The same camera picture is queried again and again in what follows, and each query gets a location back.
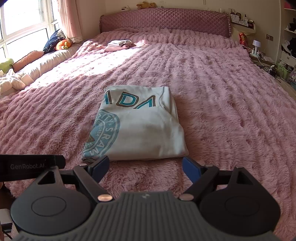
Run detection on cream window seat cushion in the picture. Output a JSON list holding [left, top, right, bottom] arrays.
[[0, 42, 80, 98]]

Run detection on navy patterned pillow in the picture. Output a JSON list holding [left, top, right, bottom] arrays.
[[43, 30, 67, 54]]

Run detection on brown teddy bear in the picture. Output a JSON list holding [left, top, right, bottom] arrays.
[[136, 1, 156, 10]]

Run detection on cream bedside shelf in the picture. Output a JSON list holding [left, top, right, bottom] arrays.
[[230, 13, 257, 34]]

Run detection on white shelving unit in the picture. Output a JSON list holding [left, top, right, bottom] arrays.
[[276, 0, 296, 86]]

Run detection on tangle of cables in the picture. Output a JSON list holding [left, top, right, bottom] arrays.
[[259, 65, 281, 77]]

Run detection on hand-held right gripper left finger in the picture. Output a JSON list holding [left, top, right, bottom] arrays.
[[35, 156, 114, 202]]

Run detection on green storage bin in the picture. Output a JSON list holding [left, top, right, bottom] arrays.
[[277, 61, 293, 80]]

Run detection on long salmon pillow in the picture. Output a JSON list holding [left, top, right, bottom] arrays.
[[13, 50, 44, 72]]

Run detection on green plush toy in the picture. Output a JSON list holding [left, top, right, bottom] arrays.
[[0, 58, 15, 76]]

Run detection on window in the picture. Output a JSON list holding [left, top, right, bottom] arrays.
[[0, 0, 60, 63]]

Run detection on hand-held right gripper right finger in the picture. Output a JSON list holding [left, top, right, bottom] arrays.
[[179, 157, 258, 202]]

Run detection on orange plush toy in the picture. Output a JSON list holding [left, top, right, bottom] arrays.
[[55, 39, 71, 51]]

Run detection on pink quilted headboard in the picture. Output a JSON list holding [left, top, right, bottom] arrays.
[[99, 8, 232, 39]]

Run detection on white printed sweatshirt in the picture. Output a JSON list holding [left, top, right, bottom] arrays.
[[81, 85, 189, 163]]

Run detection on pink curtain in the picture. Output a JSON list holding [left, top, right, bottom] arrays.
[[57, 0, 83, 43]]

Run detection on folded pink garment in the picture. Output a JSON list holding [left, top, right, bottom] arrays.
[[105, 44, 131, 52]]

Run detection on pink fuzzy blanket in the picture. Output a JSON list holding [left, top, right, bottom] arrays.
[[0, 27, 296, 234]]

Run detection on wooden bed platform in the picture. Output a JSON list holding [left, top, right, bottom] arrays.
[[248, 54, 296, 102]]

